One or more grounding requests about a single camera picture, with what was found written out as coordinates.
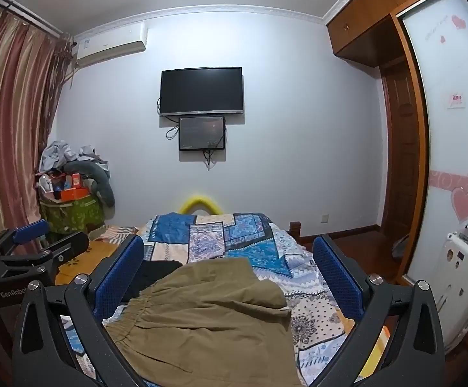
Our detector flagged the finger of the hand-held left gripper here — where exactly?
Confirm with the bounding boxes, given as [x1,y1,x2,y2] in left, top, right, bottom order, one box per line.
[0,232,90,269]
[0,220,51,256]

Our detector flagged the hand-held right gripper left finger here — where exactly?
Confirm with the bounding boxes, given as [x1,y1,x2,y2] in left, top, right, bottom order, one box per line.
[12,234,146,387]

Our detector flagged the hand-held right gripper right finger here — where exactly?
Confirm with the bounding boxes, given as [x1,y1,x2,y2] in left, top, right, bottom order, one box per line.
[310,234,446,387]

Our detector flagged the khaki pants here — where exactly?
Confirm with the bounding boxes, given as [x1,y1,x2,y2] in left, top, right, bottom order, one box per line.
[103,257,305,387]

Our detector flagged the black pants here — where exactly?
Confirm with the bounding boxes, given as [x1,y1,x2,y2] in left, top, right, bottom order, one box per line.
[121,260,184,303]

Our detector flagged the green patterned cloth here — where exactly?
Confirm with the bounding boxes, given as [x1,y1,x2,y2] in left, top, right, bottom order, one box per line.
[38,193,106,234]

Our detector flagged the striped cloth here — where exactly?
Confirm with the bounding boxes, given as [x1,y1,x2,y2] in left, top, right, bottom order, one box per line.
[97,226,139,243]

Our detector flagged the orange box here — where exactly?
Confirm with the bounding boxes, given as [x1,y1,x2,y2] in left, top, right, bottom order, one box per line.
[60,187,91,201]

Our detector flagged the grey plush cushion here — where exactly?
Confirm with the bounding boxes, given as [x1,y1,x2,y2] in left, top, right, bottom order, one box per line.
[63,161,116,206]

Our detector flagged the dark bag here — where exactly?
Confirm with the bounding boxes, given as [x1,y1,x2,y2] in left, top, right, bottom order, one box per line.
[391,236,410,259]

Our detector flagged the pile of grey clothes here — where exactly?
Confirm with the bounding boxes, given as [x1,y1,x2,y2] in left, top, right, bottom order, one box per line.
[38,140,110,178]

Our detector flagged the blue patchwork blanket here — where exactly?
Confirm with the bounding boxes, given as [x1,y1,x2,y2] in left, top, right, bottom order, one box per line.
[63,212,392,387]

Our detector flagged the yellow curved tube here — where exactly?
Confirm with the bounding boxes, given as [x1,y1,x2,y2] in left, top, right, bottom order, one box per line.
[178,194,223,215]

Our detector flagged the pink striped curtain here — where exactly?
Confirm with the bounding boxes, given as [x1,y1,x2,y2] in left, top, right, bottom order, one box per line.
[0,2,75,243]

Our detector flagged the brown wooden door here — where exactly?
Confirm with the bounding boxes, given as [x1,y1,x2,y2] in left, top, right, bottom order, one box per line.
[379,58,420,246]

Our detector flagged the white heart-print sliding door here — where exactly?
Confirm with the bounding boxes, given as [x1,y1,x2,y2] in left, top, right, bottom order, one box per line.
[395,0,468,355]

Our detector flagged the white air conditioner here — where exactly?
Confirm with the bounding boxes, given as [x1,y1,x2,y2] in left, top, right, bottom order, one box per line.
[75,23,149,67]

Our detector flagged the wooden overhead cabinet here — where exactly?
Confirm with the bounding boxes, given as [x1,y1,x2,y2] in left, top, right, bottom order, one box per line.
[326,0,454,69]

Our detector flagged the small black wall monitor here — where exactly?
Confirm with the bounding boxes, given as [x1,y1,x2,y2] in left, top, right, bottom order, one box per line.
[178,115,227,152]

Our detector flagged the black wall television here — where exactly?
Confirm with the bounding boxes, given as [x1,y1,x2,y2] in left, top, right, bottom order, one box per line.
[159,66,245,117]

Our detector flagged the curtain rail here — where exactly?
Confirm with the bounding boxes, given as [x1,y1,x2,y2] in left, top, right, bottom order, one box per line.
[0,0,75,45]

